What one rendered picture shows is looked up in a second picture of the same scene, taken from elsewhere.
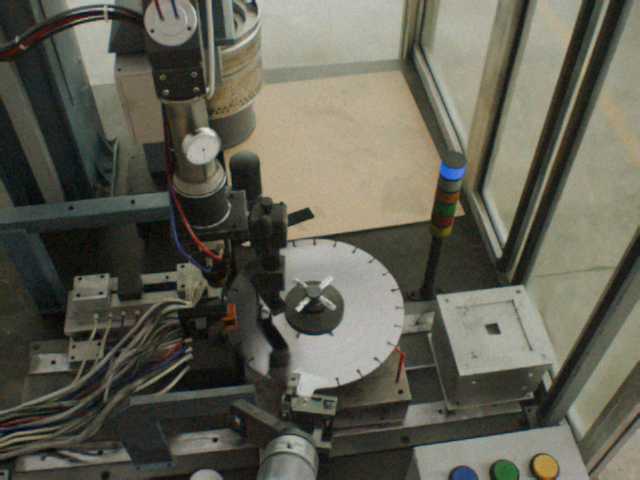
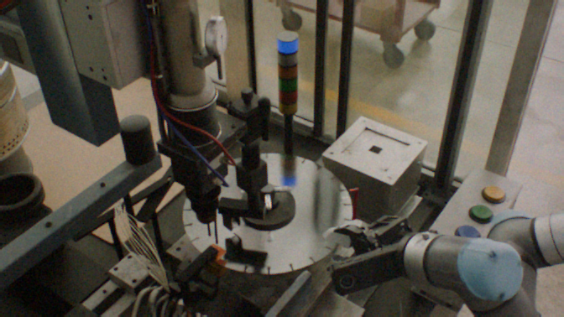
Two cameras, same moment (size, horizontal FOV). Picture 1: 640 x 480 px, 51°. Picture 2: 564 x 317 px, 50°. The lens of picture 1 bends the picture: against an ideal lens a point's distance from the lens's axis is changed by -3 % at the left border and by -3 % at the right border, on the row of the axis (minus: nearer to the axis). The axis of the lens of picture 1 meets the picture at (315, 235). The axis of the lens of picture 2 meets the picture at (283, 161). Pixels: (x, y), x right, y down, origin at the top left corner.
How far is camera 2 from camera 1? 0.64 m
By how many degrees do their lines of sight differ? 33
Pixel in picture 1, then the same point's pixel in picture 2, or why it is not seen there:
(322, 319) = (284, 207)
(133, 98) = (117, 29)
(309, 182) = not seen: hidden behind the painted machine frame
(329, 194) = not seen: hidden behind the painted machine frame
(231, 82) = (11, 110)
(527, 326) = (391, 134)
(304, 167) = (107, 162)
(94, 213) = (18, 257)
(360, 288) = (281, 175)
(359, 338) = (320, 201)
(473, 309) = (352, 148)
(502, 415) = (415, 209)
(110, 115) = not seen: outside the picture
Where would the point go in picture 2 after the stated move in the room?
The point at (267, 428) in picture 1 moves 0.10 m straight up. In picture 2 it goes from (381, 257) to (388, 210)
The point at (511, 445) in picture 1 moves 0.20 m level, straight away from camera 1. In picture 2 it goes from (464, 198) to (428, 140)
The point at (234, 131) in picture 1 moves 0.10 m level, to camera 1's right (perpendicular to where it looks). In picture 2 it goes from (22, 167) to (58, 148)
